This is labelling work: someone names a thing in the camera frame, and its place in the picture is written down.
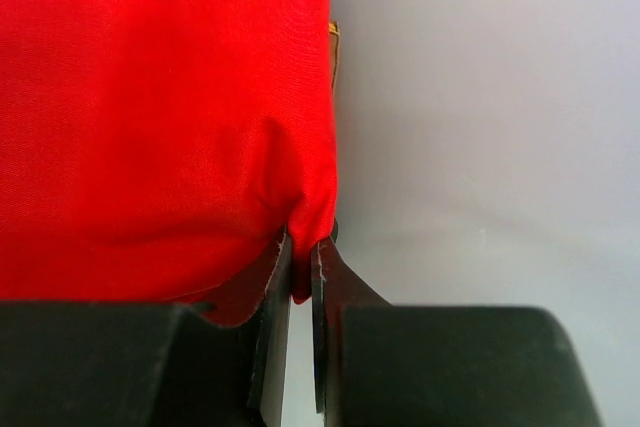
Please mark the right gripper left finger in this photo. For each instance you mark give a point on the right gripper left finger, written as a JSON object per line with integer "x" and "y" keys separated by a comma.
{"x": 219, "y": 361}

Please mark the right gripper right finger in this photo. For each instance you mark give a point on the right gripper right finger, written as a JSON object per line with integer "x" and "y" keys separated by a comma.
{"x": 380, "y": 364}

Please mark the red trousers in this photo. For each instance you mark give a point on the red trousers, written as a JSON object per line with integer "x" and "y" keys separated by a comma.
{"x": 151, "y": 149}

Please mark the orange camouflage folded trousers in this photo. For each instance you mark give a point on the orange camouflage folded trousers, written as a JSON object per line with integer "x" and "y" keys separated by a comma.
{"x": 334, "y": 52}

